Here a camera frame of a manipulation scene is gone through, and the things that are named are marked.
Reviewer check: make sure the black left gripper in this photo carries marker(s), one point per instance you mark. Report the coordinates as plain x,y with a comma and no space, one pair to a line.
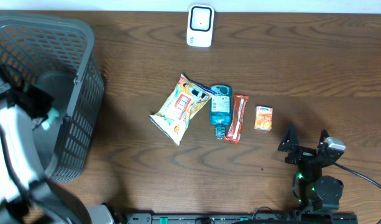
38,96

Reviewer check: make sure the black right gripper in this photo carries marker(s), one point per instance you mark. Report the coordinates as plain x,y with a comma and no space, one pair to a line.
302,153

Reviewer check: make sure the red snack bar wrapper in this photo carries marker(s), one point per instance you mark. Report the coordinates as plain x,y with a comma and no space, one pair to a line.
239,104

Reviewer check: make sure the teal mouthwash bottle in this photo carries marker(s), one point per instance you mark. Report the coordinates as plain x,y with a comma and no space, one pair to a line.
220,109

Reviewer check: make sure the orange wiper sheet bag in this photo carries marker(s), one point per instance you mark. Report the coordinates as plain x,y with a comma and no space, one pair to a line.
187,98

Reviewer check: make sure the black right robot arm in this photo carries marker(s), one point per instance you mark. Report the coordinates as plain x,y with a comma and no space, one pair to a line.
317,192

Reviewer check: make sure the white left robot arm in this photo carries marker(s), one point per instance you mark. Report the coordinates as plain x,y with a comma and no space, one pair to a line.
23,183

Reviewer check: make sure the white black barcode scanner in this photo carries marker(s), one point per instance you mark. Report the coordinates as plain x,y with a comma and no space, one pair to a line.
199,31

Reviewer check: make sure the teal package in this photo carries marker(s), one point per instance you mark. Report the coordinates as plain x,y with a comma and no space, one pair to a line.
52,115

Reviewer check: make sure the grey plastic basket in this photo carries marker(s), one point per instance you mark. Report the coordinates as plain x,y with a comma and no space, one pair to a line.
56,55

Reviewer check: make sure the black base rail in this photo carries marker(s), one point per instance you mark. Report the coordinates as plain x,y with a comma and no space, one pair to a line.
147,218

